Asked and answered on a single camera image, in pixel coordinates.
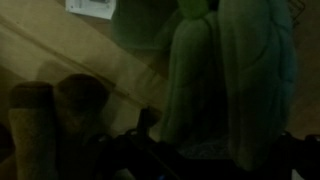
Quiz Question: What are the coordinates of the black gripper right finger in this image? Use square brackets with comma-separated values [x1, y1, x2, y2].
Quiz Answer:
[277, 132, 320, 180]

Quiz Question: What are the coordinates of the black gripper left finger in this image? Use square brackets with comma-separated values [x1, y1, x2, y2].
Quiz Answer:
[126, 107, 160, 139]

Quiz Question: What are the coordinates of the brown plush toy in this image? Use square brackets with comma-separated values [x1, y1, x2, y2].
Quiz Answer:
[0, 74, 109, 180]

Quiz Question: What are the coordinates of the cardboard box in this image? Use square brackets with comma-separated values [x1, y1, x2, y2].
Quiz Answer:
[0, 0, 320, 180]

